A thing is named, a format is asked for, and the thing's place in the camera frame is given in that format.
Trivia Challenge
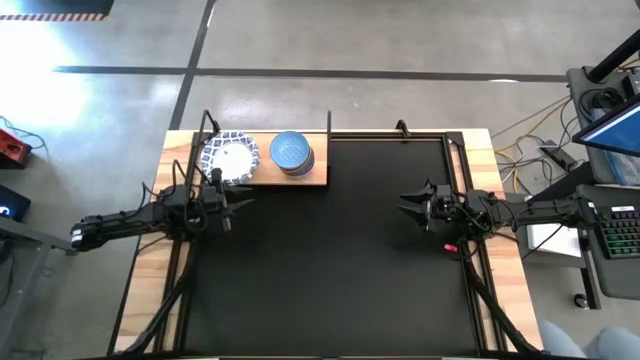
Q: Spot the blue white patterned plate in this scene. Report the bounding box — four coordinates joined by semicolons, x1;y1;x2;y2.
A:
200;130;262;186

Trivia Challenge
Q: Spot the black electronic device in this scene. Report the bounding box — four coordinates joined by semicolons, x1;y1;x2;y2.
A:
0;184;32;224

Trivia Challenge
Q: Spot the white box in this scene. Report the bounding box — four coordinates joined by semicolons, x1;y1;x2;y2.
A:
527;223;584;259

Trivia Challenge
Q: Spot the black hazard-striped floor mat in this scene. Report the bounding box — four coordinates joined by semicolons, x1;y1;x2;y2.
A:
0;0;115;22

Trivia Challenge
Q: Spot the black pole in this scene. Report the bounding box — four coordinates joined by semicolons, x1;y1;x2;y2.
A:
587;29;640;84

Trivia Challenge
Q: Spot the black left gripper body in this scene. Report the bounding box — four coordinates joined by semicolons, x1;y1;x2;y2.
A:
199;168;237;233

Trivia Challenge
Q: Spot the person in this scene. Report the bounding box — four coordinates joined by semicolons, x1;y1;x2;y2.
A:
537;319;640;360

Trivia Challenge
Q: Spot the grey metal desk frame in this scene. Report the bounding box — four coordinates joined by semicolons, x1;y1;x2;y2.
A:
0;215;74;360

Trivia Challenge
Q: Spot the yellow cable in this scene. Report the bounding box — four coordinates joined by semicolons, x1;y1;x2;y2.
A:
492;97;571;186

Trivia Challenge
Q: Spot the grey equipment cart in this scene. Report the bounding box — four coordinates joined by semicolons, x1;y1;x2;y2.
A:
566;63;640;186

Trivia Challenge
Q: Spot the black table mat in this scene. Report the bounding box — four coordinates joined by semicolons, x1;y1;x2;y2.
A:
185;133;482;357

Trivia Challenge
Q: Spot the backlit black keyboard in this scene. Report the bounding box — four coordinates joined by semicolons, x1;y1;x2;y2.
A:
594;204;640;260

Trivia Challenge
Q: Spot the computer monitor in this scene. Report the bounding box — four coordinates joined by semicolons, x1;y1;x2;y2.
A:
572;94;640;159

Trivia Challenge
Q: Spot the black cable bundle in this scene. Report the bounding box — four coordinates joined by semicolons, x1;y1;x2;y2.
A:
462;244;539;356
119;239;194;356

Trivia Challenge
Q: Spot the red box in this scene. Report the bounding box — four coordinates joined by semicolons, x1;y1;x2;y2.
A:
0;128;32;169

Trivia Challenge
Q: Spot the grey desk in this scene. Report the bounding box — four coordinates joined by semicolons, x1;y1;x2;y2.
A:
574;183;640;301

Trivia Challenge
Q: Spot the black power strip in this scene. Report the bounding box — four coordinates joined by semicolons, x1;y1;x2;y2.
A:
539;143;579;171

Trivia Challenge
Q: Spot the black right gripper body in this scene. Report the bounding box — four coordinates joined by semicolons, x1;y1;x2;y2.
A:
423;178;459;233

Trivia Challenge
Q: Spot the orange bowl blue interior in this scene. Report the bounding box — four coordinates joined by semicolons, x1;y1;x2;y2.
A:
269;130;314;176

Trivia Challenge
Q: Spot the wooden board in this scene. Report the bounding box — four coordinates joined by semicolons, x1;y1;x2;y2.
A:
192;109;333;188

